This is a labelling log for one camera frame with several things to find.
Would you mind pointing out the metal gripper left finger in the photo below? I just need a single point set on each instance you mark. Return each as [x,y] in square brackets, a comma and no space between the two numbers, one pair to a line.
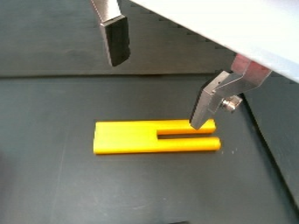
[113,27]

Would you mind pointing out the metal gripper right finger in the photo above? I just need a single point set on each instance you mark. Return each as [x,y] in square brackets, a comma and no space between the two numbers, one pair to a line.
[220,92]

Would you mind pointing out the yellow two-pronged square-circle object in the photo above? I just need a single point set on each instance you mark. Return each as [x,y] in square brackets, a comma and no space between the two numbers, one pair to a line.
[125,137]

